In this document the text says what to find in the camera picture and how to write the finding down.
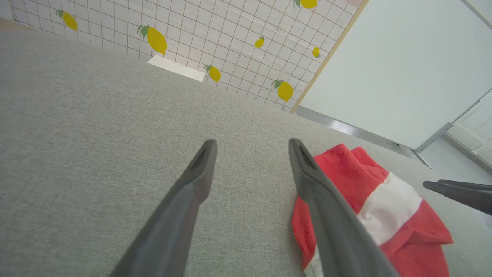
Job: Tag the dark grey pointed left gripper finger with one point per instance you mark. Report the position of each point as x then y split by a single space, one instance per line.
471 186
467 198

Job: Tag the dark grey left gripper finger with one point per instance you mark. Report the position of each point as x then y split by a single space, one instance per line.
175 223
330 223

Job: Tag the red and white garment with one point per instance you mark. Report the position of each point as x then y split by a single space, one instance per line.
417 238

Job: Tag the white cabinet door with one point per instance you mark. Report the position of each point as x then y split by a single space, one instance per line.
474 130

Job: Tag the grey fabric sofa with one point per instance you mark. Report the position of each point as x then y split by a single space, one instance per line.
96 127

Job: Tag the white partition panel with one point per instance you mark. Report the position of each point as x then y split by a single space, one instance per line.
399 69

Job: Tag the white flat box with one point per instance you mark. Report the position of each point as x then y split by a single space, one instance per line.
177 68

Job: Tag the lemon print grid cloth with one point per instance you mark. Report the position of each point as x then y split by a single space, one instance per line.
230 30

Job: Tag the silver metal panel frame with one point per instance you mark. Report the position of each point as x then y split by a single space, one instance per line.
357 130

